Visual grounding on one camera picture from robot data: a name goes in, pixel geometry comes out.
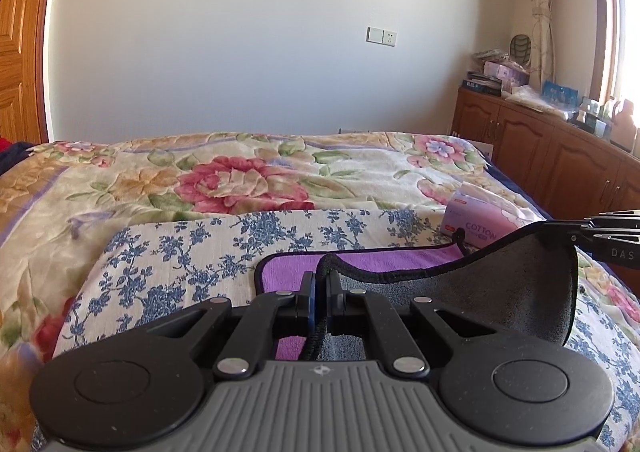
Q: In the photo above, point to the floral blanket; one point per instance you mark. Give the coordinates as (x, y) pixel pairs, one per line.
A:
(240, 182)

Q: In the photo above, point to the clear plastic bag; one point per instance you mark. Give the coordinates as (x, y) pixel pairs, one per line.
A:
(532, 99)

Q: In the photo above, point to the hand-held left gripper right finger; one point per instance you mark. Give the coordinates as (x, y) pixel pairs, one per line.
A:
(332, 302)

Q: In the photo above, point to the woven hand fan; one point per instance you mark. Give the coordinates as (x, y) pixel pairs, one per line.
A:
(520, 48)

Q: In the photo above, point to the purple and grey towel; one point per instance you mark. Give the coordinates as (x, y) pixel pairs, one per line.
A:
(500, 292)

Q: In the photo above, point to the dark red and navy clothing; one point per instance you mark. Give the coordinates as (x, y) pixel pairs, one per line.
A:
(11, 154)

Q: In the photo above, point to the group of small bottles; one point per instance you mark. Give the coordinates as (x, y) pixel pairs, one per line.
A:
(602, 119)

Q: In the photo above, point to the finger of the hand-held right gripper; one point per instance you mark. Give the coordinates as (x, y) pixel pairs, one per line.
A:
(607, 232)

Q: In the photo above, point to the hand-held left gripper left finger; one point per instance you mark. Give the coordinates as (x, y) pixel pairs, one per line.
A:
(309, 299)

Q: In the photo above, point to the wooden door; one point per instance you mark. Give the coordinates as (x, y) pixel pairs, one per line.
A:
(22, 42)

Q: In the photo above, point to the pink tissue pack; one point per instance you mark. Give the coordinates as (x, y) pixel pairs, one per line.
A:
(480, 222)

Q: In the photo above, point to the wooden window frame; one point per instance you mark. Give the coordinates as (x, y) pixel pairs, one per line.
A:
(606, 17)

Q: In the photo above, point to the patterned cream curtain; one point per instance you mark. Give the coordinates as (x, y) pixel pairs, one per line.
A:
(537, 7)

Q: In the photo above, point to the stack of boxes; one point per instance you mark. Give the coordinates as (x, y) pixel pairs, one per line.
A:
(492, 74)

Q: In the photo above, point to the white wall socket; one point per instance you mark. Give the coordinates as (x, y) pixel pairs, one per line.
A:
(381, 36)

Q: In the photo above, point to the blue box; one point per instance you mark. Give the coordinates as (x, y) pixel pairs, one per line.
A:
(560, 93)

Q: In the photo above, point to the wooden cabinet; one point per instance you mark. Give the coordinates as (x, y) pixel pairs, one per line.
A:
(540, 147)

